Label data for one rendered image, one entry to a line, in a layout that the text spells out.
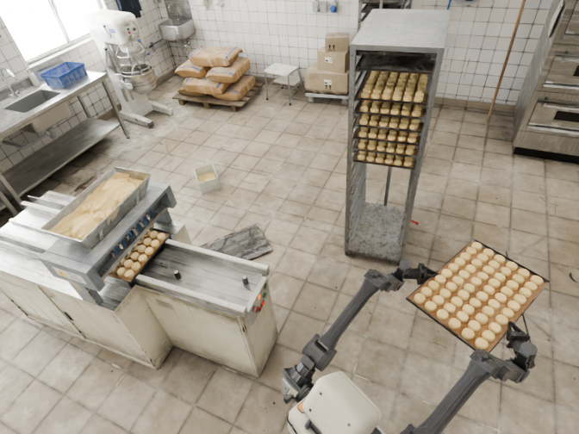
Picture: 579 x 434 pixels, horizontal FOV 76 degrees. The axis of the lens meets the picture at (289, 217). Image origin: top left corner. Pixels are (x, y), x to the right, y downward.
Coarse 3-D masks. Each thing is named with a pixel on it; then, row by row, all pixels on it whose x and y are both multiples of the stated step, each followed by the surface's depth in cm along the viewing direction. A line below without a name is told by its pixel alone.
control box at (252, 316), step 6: (264, 276) 215; (258, 282) 212; (264, 282) 212; (258, 288) 209; (264, 288) 213; (252, 294) 207; (258, 294) 207; (252, 300) 204; (258, 300) 209; (264, 300) 218; (246, 306) 202; (252, 306) 202; (258, 306) 211; (252, 312) 205; (258, 312) 213; (246, 318) 205; (252, 318) 206; (252, 324) 208
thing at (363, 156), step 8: (360, 152) 258; (368, 152) 261; (376, 152) 260; (360, 160) 255; (368, 160) 253; (376, 160) 252; (384, 160) 253; (392, 160) 249; (400, 160) 248; (408, 160) 247
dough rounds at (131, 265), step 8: (152, 232) 237; (160, 232) 240; (144, 240) 233; (152, 240) 234; (160, 240) 234; (136, 248) 230; (144, 248) 228; (152, 248) 227; (128, 256) 225; (136, 256) 224; (144, 256) 223; (128, 264) 219; (136, 264) 219; (112, 272) 217; (120, 272) 215; (128, 272) 215; (136, 272) 217; (128, 280) 213
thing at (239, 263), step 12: (24, 204) 273; (36, 204) 272; (168, 240) 234; (192, 252) 230; (204, 252) 224; (216, 252) 224; (228, 264) 223; (240, 264) 218; (252, 264) 214; (264, 264) 214
